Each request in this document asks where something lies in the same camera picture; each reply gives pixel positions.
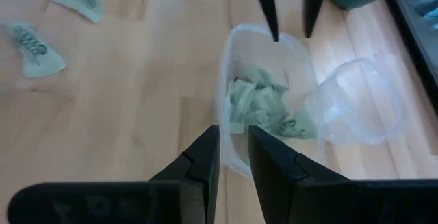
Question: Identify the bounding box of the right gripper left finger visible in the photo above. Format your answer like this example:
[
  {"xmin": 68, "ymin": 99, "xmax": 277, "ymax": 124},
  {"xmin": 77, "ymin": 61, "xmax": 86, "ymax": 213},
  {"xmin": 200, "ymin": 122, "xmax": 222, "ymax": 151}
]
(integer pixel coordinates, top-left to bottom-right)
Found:
[{"xmin": 149, "ymin": 125, "xmax": 220, "ymax": 224}]

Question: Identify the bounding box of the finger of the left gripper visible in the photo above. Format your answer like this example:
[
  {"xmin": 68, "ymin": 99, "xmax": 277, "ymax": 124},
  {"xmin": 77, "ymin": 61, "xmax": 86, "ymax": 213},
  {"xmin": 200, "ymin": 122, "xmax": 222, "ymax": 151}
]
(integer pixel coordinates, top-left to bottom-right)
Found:
[
  {"xmin": 304, "ymin": 0, "xmax": 326, "ymax": 40},
  {"xmin": 248, "ymin": 0, "xmax": 280, "ymax": 43}
]

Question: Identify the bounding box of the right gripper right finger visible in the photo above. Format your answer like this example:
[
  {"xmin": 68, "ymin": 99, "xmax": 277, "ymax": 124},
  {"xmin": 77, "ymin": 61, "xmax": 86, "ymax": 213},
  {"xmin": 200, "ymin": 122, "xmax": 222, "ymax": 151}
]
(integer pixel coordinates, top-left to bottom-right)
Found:
[{"xmin": 247, "ymin": 125, "xmax": 350, "ymax": 224}]

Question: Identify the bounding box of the rectangular clear plastic container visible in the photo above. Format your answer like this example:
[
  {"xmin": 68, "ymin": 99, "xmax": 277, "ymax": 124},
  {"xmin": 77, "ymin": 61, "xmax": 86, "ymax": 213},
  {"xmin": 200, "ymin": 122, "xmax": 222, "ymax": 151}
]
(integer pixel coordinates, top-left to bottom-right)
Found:
[{"xmin": 218, "ymin": 23, "xmax": 326, "ymax": 179}]

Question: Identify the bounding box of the black metal table frame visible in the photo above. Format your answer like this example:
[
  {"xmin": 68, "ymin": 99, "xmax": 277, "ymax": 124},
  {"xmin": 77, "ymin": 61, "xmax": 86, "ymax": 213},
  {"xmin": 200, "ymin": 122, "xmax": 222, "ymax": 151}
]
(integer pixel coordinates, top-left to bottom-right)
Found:
[{"xmin": 383, "ymin": 0, "xmax": 438, "ymax": 116}]

